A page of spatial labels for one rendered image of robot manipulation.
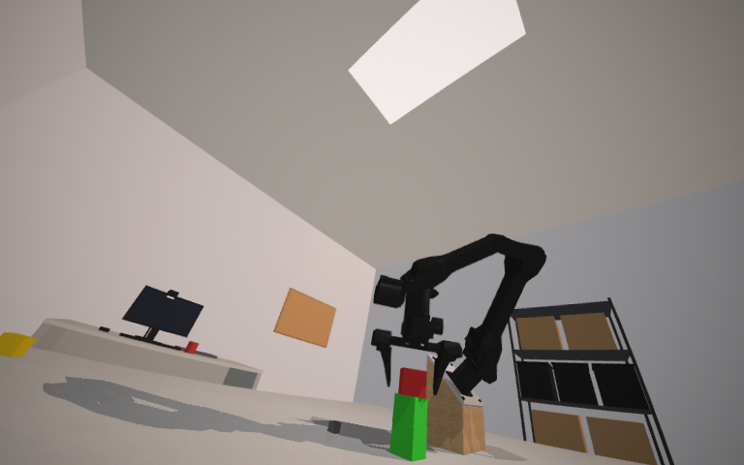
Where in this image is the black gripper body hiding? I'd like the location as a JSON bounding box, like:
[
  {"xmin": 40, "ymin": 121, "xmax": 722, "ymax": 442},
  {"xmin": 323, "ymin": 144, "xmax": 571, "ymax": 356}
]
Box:
[{"xmin": 371, "ymin": 308, "xmax": 463, "ymax": 358}]

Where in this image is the green block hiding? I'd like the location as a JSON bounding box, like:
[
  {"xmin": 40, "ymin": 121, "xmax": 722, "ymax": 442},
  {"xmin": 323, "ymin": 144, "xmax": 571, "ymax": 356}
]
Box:
[
  {"xmin": 392, "ymin": 393, "xmax": 427, "ymax": 427},
  {"xmin": 389, "ymin": 421, "xmax": 427, "ymax": 462}
]

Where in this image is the red block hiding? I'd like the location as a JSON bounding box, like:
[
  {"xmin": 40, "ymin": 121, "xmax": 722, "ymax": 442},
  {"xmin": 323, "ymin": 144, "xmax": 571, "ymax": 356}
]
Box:
[{"xmin": 398, "ymin": 367, "xmax": 427, "ymax": 398}]

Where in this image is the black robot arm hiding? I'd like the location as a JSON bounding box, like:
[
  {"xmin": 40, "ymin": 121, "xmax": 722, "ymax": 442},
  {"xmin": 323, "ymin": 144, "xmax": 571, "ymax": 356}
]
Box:
[{"xmin": 373, "ymin": 233, "xmax": 547, "ymax": 397}]

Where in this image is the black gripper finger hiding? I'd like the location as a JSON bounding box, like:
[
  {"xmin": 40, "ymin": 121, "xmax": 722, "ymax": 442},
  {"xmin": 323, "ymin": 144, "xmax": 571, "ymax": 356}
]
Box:
[
  {"xmin": 433, "ymin": 356, "xmax": 456, "ymax": 395},
  {"xmin": 376, "ymin": 345, "xmax": 392, "ymax": 387}
]

